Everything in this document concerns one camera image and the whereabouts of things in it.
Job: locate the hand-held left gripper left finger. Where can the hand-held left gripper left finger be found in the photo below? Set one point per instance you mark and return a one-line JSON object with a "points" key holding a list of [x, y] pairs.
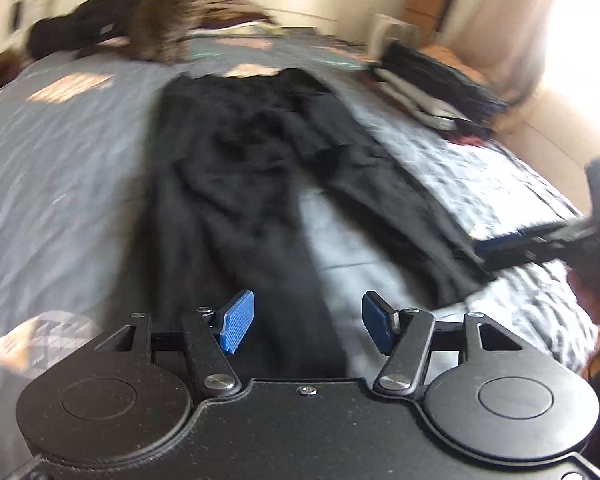
{"points": [[237, 320]]}

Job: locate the stack of folded dark clothes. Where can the stack of folded dark clothes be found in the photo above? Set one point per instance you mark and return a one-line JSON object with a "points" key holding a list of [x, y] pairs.
{"points": [[430, 80]]}

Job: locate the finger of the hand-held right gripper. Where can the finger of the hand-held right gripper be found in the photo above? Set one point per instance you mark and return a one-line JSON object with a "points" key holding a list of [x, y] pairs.
{"points": [[555, 232], [530, 256]]}

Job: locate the black pants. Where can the black pants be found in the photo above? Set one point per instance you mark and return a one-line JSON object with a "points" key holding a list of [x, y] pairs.
{"points": [[220, 185]]}

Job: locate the grey fish print blanket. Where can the grey fish print blanket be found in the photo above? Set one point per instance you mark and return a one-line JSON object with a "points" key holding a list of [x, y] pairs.
{"points": [[55, 160]]}

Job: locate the black puffer jacket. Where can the black puffer jacket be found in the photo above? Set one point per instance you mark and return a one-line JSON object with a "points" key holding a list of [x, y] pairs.
{"points": [[75, 27]]}

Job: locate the tabby cat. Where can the tabby cat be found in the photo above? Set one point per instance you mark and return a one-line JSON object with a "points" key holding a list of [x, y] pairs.
{"points": [[165, 20]]}

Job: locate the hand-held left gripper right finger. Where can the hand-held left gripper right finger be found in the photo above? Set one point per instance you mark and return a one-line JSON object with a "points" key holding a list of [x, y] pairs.
{"points": [[377, 320]]}

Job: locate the person's right hand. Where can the person's right hand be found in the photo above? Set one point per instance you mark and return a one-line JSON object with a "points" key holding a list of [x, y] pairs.
{"points": [[592, 300]]}

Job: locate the stack of folded brown clothes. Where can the stack of folded brown clothes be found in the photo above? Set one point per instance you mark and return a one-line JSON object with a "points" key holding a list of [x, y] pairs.
{"points": [[240, 15]]}

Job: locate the beige curtain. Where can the beige curtain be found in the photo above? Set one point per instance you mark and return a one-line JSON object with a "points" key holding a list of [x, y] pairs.
{"points": [[505, 25]]}

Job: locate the white fan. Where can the white fan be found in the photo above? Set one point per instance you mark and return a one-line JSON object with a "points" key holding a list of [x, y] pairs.
{"points": [[385, 35]]}

